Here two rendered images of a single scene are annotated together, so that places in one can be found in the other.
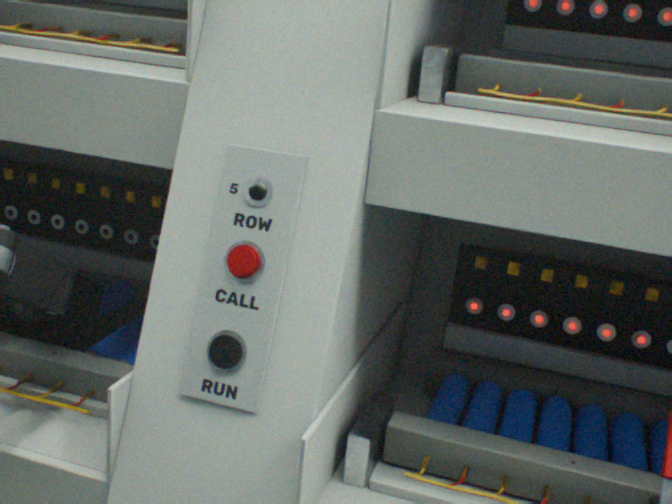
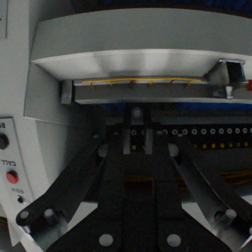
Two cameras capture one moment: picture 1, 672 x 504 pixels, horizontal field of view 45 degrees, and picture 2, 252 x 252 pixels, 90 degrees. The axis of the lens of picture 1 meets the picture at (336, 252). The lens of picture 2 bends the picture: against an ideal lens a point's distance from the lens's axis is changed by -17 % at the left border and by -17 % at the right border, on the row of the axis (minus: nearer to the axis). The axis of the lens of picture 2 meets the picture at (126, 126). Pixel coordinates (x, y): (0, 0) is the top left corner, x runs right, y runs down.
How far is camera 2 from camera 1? 39 cm
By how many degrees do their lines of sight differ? 23
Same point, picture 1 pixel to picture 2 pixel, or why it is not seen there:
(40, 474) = (70, 47)
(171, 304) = (31, 156)
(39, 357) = (126, 98)
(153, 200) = (135, 148)
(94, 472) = (41, 61)
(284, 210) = (10, 194)
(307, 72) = not seen: hidden behind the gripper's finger
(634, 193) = not seen: outside the picture
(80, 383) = (101, 91)
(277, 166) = (20, 207)
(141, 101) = not seen: hidden behind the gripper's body
